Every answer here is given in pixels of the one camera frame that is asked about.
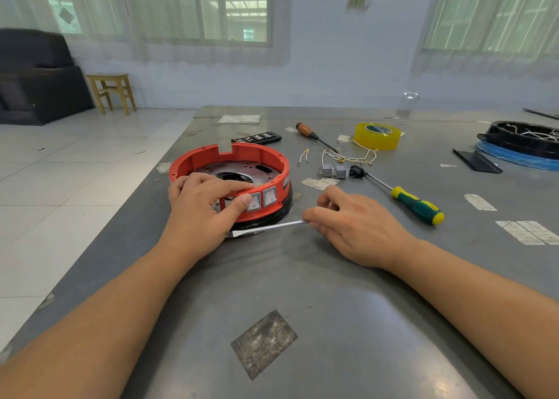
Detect wide white tape strips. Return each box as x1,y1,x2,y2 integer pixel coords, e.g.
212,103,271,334
495,220,559,245

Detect black flat plate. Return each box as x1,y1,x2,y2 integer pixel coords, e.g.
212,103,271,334
451,148,504,174

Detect person's left hand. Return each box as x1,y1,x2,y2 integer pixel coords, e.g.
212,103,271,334
157,172,255,263

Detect crumpled white tape piece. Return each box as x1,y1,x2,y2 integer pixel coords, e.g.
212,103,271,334
301,176,337,192

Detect blue ring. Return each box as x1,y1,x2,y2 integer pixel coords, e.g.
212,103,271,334
475,141,559,172

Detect white paper sheet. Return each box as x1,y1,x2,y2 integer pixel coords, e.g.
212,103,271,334
217,115,262,125

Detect yellow tape roll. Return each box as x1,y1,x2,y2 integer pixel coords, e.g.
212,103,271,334
353,122,404,151

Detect green yellow handle screwdriver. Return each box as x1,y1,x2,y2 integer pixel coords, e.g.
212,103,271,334
362,172,445,227

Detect person's right hand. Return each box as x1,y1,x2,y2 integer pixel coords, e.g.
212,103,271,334
302,185,420,270

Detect sheer white curtain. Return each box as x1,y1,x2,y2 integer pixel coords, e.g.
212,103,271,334
0,0,293,65
412,0,559,76

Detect large barred window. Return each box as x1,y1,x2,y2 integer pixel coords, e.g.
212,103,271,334
48,0,274,46
425,0,559,55

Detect teal handle screwdriver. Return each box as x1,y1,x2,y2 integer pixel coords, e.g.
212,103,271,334
227,218,311,238

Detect thin black rod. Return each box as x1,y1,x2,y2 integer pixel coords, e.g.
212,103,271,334
522,108,559,121

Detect person's left forearm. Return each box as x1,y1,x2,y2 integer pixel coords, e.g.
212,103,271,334
0,241,206,399

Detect black armchair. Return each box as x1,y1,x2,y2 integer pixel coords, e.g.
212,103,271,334
0,28,95,126

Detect person's right forearm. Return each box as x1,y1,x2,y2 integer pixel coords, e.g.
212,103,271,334
393,244,559,399

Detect small wooden stool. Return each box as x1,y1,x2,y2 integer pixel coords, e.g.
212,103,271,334
86,73,138,116

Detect black round appliance part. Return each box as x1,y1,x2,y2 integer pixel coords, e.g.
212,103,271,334
480,121,559,160

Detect orange handle screwdriver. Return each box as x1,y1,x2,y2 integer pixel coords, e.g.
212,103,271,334
295,122,340,154

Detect red round appliance base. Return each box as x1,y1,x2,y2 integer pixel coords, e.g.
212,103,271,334
168,143,293,231

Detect black remote control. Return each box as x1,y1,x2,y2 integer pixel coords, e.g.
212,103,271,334
231,131,283,146

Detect narrow white tape strip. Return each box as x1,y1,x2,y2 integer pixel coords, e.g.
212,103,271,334
464,193,499,212

